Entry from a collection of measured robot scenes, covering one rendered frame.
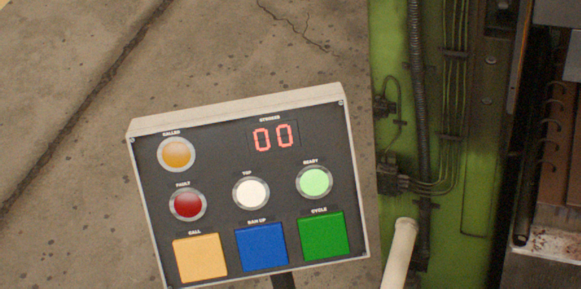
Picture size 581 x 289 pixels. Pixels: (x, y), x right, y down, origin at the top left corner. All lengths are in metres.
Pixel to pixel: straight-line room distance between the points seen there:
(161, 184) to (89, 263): 1.38
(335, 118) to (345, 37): 1.83
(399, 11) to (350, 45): 1.72
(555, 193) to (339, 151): 0.37
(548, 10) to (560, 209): 0.43
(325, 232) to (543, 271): 0.38
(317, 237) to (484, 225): 0.52
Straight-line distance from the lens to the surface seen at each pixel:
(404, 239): 1.71
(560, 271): 1.42
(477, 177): 1.58
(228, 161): 1.23
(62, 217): 2.74
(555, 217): 1.39
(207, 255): 1.29
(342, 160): 1.24
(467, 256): 1.81
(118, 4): 3.41
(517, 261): 1.41
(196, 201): 1.25
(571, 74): 1.13
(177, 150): 1.22
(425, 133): 1.46
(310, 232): 1.27
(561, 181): 1.40
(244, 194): 1.25
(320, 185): 1.25
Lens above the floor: 2.09
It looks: 49 degrees down
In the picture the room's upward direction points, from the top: 10 degrees counter-clockwise
